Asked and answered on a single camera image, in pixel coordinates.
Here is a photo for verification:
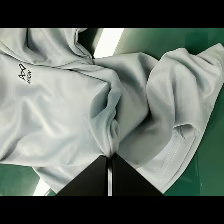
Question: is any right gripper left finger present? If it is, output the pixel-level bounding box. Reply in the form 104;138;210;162
56;154;109;197

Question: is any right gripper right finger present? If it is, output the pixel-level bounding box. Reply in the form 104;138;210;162
111;153;165;197

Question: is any pale grey T-shirt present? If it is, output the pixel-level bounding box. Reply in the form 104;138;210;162
0;27;224;195

